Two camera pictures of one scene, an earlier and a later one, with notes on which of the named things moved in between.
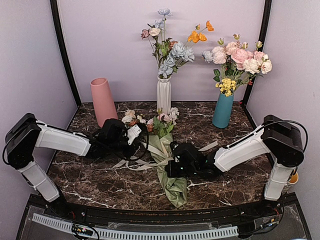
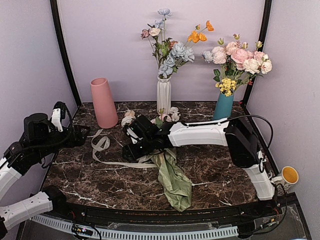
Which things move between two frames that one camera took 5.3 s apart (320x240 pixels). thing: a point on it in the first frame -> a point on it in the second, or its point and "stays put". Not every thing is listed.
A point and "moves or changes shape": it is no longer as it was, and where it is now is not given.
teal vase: (221, 115) stays put
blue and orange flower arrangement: (169, 54) stays put
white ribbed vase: (164, 94) stays put
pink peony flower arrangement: (239, 66) stays put
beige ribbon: (156, 158) moves or changes shape
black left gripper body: (114, 147) -> (47, 144)
